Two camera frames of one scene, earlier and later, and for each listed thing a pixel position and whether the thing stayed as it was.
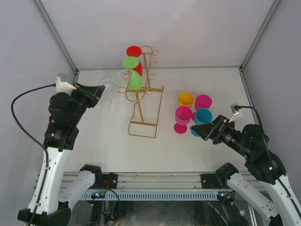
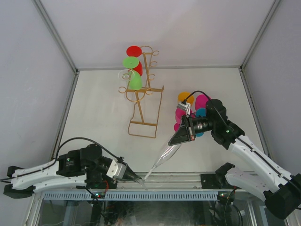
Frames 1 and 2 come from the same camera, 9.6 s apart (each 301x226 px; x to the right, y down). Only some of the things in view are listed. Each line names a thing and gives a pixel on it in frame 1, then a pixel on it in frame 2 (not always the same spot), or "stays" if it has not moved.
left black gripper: [92, 93] → [129, 174]
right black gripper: [213, 130] → [186, 133]
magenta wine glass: [202, 101] stays
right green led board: [225, 197] stays
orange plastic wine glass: [185, 99] stays
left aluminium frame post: [39, 4] stays
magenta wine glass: [183, 115] stays
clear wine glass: [110, 89] → [167, 154]
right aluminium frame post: [275, 5] stays
